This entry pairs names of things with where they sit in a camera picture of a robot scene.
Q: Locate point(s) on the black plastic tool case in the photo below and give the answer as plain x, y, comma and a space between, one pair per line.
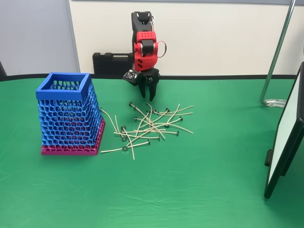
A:
107, 64

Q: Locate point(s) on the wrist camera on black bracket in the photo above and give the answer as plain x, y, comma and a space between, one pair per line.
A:
130, 76

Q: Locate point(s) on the green cloth with black edge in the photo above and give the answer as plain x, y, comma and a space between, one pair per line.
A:
166, 185

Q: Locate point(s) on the silver metal stand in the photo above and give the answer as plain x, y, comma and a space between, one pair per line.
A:
278, 47

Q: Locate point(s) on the blue and magenta lattice basket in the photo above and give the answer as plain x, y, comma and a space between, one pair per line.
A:
69, 118

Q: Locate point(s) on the black framed white light panel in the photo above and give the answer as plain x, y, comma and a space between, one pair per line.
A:
289, 118

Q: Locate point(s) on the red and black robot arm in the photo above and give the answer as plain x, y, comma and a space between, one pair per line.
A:
145, 60

